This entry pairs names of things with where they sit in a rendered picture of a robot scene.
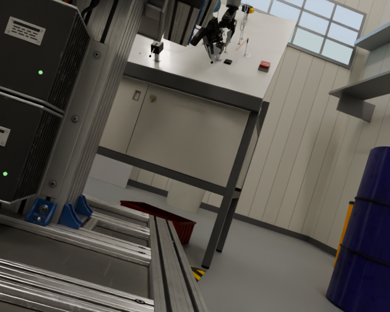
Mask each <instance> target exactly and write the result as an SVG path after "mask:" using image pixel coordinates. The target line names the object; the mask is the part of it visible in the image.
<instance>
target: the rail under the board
mask: <svg viewBox="0 0 390 312"><path fill-rule="evenodd" d="M123 75H124V76H128V77H132V78H134V79H138V80H142V81H145V82H149V83H151V84H155V85H159V86H162V87H166V88H169V89H173V90H177V91H180V92H184V93H188V94H190V95H194V96H197V97H201V98H205V99H208V100H212V101H215V102H219V103H223V104H226V105H230V106H234V107H236V108H240V109H243V110H247V111H252V112H255V113H259V112H260V109H261V105H262V99H261V98H257V97H253V96H250V95H246V94H243V93H239V92H235V91H232V90H228V89H224V88H221V87H217V86H214V85H210V84H206V83H203V82H199V81H196V80H192V79H188V78H185V77H181V76H177V75H174V74H170V73H167V72H163V71H159V70H156V69H152V68H149V67H145V66H141V65H138V64H134V63H130V62H127V64H126V67H125V69H124V72H123Z"/></svg>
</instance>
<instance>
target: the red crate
mask: <svg viewBox="0 0 390 312"><path fill-rule="evenodd" d="M120 202H121V206H124V207H128V208H130V209H134V210H138V211H140V212H143V213H146V214H150V215H153V216H156V217H160V218H162V219H166V220H169V221H172V222H173V225H174V228H175V230H176V233H177V235H178V238H179V239H180V242H181V245H186V244H188V243H189V240H190V237H191V234H192V232H193V228H194V225H195V224H196V222H194V221H192V220H189V219H186V218H184V217H181V216H179V215H176V214H173V213H171V212H168V211H165V210H163V209H160V208H158V207H155V206H152V205H150V204H146V203H144V202H135V201H120Z"/></svg>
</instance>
